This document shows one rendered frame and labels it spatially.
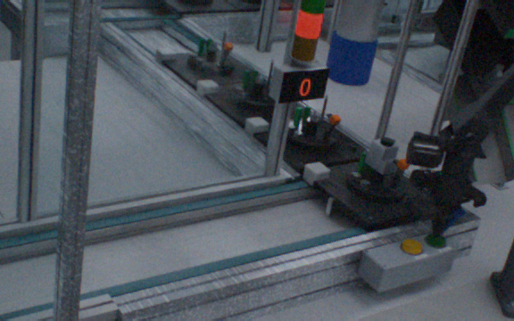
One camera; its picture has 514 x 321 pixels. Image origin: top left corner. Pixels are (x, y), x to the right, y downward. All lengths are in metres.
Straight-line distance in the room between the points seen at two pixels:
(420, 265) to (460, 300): 0.14
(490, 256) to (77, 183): 1.12
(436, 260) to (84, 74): 0.92
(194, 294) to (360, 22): 1.47
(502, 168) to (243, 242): 0.70
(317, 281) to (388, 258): 0.15
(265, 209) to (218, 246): 0.20
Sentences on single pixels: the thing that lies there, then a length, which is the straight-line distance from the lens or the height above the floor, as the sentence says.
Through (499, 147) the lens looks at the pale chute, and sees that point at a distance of 2.07.
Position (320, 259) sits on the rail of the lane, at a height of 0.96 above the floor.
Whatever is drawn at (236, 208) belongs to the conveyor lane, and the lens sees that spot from 1.78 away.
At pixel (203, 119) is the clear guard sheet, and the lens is 1.70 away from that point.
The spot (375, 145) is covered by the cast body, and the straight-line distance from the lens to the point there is 1.84.
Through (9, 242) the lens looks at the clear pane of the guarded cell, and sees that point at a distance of 1.19.
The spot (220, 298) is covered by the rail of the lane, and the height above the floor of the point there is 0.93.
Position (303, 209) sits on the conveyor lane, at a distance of 1.85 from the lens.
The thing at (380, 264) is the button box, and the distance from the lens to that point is 1.64.
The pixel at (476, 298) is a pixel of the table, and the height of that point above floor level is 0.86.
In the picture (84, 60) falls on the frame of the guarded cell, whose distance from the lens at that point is 1.09.
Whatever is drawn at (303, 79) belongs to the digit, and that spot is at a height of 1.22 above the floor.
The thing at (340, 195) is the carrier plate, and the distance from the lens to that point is 1.83.
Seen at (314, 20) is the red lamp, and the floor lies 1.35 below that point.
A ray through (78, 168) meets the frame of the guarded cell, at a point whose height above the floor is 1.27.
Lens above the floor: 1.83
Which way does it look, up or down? 27 degrees down
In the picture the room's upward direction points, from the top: 10 degrees clockwise
